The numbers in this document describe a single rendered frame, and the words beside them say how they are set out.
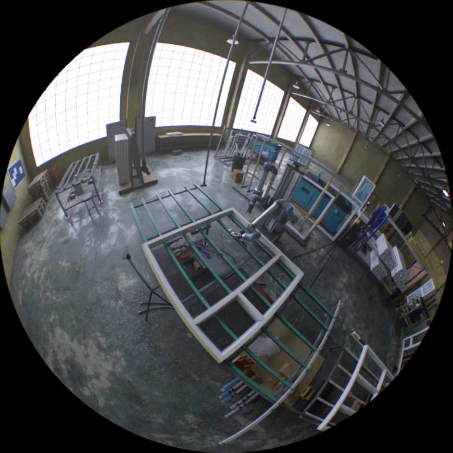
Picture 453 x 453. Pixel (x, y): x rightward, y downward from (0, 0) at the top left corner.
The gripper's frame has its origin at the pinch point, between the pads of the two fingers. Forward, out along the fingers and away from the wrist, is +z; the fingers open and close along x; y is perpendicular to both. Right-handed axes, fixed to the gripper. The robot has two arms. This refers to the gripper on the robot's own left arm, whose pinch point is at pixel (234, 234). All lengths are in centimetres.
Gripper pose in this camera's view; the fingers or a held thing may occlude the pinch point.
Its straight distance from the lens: 196.7
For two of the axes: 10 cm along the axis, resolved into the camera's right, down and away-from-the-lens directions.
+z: -6.5, -0.8, 7.6
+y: 2.4, 9.2, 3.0
